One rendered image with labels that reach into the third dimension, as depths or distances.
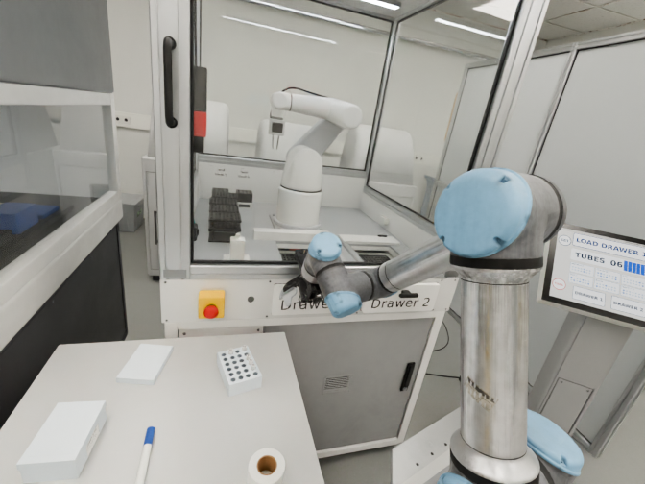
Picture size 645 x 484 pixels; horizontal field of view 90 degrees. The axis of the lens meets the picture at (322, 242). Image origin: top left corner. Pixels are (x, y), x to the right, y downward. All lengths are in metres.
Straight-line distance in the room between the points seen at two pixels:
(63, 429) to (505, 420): 0.76
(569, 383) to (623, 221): 0.92
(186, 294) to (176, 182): 0.33
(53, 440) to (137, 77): 3.78
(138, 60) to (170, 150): 3.40
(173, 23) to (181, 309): 0.73
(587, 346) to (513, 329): 1.10
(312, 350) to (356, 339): 0.17
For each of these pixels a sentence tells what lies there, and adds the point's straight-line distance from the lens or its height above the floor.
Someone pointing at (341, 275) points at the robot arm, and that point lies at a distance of 0.73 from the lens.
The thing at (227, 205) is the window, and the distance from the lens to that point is 0.93.
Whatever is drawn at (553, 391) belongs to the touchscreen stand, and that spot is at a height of 0.55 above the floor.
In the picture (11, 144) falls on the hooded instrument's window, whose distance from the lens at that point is 1.15.
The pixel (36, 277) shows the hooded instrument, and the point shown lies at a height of 0.90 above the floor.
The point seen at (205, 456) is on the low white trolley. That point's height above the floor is 0.76.
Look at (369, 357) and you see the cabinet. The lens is 1.35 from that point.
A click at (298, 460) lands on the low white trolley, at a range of 0.81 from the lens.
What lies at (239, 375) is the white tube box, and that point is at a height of 0.80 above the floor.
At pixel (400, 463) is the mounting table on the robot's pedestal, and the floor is 0.76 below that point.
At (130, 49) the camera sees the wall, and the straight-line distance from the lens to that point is 4.29.
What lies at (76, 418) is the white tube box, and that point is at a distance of 0.87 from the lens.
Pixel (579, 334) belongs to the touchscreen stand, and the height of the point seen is 0.82.
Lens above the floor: 1.42
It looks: 21 degrees down
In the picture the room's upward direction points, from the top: 9 degrees clockwise
